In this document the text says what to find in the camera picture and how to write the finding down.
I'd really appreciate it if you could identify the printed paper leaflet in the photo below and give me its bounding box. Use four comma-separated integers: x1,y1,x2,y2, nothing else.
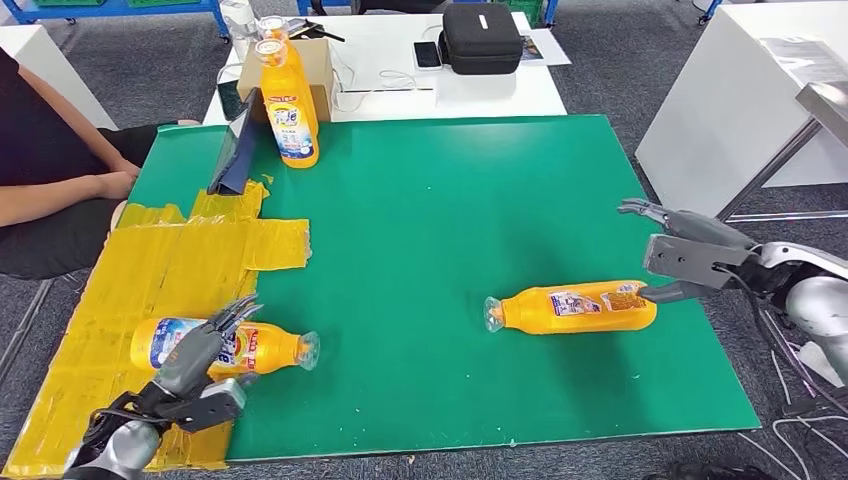
519,29,572,68

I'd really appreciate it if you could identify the orange detergent bottle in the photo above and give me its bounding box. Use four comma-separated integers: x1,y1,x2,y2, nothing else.
256,15,321,137
482,279,659,337
129,316,322,378
254,38,321,170

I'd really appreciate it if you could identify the tablet in blue cover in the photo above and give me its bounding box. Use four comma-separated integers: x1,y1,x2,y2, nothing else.
206,87,261,197

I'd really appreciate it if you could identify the stainless steel table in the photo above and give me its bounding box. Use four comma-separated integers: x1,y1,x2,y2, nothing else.
715,79,848,227

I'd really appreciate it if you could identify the blue cart frame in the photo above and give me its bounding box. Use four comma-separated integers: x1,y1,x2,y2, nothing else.
0,0,230,41

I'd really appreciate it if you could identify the white power strip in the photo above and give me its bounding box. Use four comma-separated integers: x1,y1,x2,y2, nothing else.
794,339,843,387

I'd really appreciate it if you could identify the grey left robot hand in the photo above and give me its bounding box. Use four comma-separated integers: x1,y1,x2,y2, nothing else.
153,294,265,399

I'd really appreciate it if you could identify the translucent white bottle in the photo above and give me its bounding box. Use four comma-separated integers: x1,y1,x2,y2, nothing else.
218,0,261,62

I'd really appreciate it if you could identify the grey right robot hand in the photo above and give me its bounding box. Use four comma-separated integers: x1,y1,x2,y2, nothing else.
617,197,760,307

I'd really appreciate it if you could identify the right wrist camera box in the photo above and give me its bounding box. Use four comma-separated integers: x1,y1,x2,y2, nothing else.
642,233,754,291

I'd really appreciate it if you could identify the cardboard box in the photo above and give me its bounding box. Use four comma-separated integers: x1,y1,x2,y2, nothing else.
236,37,336,124

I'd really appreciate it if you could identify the person's right hand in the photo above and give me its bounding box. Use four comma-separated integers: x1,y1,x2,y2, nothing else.
95,170,138,201

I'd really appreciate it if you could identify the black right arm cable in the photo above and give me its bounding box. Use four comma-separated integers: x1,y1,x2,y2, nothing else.
712,264,848,402

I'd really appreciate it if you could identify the black floor stand base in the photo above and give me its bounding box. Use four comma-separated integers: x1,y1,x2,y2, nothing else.
781,385,848,420

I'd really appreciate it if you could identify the yellow tape patch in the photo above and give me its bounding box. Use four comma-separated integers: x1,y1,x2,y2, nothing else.
0,180,313,480

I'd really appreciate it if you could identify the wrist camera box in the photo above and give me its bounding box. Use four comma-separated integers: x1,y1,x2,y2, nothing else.
173,378,248,435
642,233,754,291

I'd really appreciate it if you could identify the metal chair leg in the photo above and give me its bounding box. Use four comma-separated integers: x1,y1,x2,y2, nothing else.
0,278,56,386

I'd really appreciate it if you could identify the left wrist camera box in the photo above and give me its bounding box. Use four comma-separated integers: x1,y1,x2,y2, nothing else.
173,378,248,435

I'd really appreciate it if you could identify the white-edged smartphone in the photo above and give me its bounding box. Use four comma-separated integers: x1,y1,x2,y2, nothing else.
413,40,444,72

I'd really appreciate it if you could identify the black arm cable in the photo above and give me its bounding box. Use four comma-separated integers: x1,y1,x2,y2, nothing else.
712,264,848,402
82,405,175,446

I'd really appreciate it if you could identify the white table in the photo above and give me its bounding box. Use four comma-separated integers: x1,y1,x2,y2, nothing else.
0,25,119,132
634,0,848,220
201,9,569,127

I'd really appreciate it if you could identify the person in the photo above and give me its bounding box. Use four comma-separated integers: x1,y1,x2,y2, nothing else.
0,47,160,281

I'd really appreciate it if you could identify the white floor cable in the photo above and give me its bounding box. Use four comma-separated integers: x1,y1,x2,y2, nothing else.
735,311,848,480

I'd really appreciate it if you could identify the grey paper sheet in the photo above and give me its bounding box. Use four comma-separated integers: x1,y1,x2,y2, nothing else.
758,34,848,84

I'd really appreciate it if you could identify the green table mat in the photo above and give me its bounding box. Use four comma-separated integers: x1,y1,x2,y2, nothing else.
125,114,762,463

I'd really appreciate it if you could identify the black zip case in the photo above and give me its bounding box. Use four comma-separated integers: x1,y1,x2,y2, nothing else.
440,1,525,76

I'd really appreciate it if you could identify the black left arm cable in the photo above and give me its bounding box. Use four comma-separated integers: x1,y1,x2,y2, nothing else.
82,405,175,446

